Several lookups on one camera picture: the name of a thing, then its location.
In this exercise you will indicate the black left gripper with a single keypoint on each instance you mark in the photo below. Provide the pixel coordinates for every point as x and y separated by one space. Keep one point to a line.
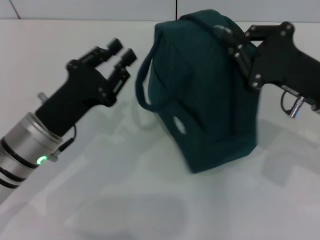
80 95

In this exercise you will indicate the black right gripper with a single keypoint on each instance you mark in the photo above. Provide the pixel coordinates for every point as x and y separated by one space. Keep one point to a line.
280 62

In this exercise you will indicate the dark teal fabric bag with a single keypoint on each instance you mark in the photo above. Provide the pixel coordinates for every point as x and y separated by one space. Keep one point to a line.
205 100

